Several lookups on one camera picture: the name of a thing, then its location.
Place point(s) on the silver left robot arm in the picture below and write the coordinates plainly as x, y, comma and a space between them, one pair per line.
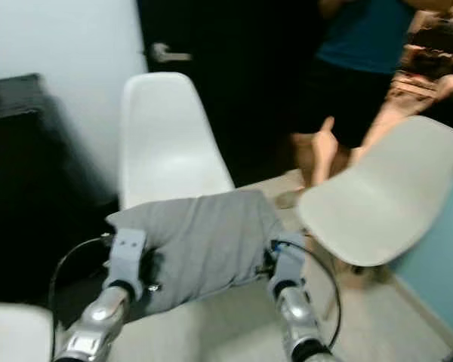
94, 332

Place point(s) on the white bed mattress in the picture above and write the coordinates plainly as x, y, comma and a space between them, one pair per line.
15, 335

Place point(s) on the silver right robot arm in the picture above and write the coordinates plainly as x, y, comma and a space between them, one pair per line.
303, 324

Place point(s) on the white plastic shell chair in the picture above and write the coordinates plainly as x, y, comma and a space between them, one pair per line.
166, 136
385, 196

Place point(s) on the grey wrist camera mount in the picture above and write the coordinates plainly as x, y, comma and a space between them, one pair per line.
288, 260
127, 260

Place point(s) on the person in blue shirt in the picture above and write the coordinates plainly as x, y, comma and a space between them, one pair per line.
362, 38

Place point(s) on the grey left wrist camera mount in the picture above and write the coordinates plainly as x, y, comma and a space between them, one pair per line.
127, 260

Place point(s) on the black cabinet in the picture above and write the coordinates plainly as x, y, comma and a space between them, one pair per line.
30, 188

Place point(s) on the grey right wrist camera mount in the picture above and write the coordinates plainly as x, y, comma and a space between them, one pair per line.
288, 260

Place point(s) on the grey pillow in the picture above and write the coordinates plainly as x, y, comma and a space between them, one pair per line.
211, 241

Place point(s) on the black door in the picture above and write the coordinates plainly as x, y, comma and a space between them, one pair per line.
241, 83

